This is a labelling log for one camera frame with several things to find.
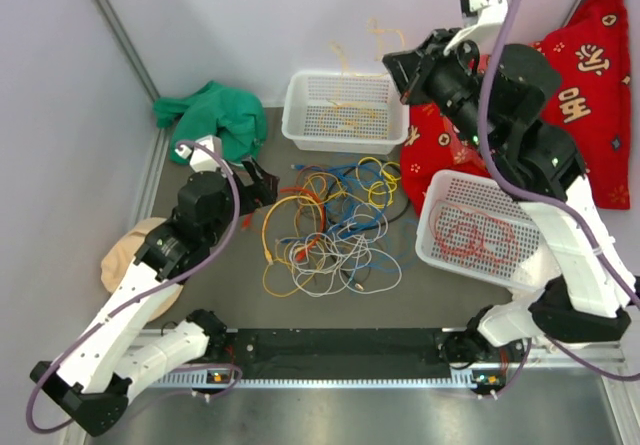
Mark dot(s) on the white basket at back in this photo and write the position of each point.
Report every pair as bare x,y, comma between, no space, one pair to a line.
344,113

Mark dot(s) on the white basket at right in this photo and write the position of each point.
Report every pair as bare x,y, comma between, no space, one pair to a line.
469,226

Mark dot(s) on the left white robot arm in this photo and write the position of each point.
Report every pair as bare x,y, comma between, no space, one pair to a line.
96,380

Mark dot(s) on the green cloth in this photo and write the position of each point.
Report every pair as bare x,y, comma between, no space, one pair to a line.
234,115

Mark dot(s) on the beige cloth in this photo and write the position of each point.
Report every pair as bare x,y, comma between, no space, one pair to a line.
115,263

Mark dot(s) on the white basket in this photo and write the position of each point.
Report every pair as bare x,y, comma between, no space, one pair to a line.
344,113
469,226

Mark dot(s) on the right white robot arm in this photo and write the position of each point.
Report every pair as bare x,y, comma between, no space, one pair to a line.
498,111

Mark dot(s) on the white cloth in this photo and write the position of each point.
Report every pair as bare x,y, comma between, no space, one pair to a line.
523,299

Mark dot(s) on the red patterned cloth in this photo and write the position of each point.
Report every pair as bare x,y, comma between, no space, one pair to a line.
593,104

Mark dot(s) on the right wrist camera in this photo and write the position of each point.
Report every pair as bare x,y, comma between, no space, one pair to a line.
481,20

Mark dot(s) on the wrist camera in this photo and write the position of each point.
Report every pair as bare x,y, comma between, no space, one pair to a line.
197,158
481,20

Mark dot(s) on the grey slotted cable duct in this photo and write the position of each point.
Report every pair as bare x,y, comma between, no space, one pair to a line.
218,378

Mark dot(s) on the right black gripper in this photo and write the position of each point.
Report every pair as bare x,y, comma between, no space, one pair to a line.
410,71

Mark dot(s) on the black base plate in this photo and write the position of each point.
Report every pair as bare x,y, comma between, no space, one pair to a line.
337,353

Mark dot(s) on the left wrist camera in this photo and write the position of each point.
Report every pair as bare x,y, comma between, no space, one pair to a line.
197,158

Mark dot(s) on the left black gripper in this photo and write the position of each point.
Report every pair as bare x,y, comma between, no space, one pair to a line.
263,189

